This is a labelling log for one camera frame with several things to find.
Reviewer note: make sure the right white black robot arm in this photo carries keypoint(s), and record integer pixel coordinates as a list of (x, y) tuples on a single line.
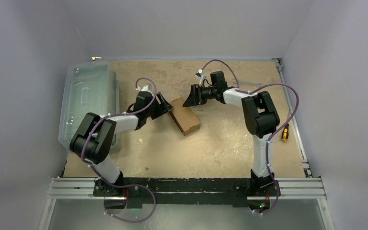
[(261, 120)]

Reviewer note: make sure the clear plastic storage bin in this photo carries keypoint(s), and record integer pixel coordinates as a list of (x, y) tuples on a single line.
[(89, 87)]

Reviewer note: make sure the brown cardboard box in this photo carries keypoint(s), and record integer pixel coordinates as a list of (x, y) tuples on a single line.
[(184, 117)]

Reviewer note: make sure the yellow black screwdriver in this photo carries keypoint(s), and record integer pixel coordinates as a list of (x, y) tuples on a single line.
[(285, 132)]

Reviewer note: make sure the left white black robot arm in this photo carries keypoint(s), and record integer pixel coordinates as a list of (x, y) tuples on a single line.
[(94, 137)]

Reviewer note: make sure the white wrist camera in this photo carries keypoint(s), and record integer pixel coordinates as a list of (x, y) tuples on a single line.
[(201, 76), (146, 88)]

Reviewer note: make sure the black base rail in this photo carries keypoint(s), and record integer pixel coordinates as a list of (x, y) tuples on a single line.
[(236, 192)]

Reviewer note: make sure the aluminium frame rail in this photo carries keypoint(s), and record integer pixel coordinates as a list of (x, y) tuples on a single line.
[(290, 188)]

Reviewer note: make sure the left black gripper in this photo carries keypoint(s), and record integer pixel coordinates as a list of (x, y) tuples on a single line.
[(162, 108)]

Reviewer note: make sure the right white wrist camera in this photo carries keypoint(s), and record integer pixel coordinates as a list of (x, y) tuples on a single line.
[(201, 76)]

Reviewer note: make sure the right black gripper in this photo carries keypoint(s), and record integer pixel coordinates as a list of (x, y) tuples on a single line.
[(197, 95)]

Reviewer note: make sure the silver open-end wrench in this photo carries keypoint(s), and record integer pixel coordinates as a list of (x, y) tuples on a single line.
[(239, 82)]

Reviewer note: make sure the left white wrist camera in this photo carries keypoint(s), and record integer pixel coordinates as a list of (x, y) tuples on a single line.
[(146, 88)]

